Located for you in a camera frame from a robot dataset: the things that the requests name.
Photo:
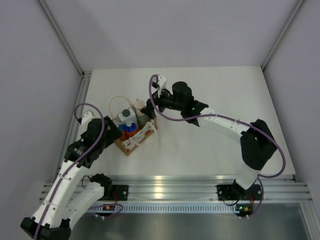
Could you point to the orange bottle blue pump top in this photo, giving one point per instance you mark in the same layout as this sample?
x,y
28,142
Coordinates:
x,y
130,128

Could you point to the white bottle grey cap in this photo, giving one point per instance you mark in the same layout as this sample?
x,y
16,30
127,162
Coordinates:
x,y
128,115

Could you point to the aluminium frame post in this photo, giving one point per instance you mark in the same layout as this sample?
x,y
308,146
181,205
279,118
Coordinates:
x,y
44,7
286,26

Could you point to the white slotted cable duct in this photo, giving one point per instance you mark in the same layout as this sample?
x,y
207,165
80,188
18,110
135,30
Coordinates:
x,y
191,208

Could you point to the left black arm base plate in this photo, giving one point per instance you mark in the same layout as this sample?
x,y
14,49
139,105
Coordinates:
x,y
119,192

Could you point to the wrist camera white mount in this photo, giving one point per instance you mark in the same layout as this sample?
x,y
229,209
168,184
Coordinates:
x,y
87,116
159,82

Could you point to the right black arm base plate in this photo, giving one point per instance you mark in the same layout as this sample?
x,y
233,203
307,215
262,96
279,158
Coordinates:
x,y
226,192

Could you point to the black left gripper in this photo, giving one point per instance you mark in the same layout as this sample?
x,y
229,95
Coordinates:
x,y
113,133

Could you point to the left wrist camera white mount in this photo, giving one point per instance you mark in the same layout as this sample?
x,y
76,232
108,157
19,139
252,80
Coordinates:
x,y
87,116

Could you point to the left aluminium frame post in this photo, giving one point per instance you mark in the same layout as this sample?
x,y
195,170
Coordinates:
x,y
44,7

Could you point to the right aluminium frame post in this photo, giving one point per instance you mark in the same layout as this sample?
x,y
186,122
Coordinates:
x,y
286,26

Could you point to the burlap watermelon canvas bag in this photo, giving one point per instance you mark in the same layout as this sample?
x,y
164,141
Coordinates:
x,y
145,137

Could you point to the small orange blue pump bottle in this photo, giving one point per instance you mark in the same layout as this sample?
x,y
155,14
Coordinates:
x,y
124,136

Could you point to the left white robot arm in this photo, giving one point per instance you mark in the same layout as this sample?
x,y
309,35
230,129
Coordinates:
x,y
59,212

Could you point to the grey pump bottle beige top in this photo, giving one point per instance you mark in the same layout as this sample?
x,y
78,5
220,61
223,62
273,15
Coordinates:
x,y
142,118

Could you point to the aluminium front rail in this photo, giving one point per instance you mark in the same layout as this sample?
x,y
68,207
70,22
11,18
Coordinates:
x,y
203,189

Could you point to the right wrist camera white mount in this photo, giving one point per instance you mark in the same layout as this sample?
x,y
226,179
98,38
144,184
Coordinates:
x,y
159,82

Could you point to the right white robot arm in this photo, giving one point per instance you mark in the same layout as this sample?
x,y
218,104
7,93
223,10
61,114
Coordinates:
x,y
257,144

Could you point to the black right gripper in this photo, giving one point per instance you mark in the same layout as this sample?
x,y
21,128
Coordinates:
x,y
149,110

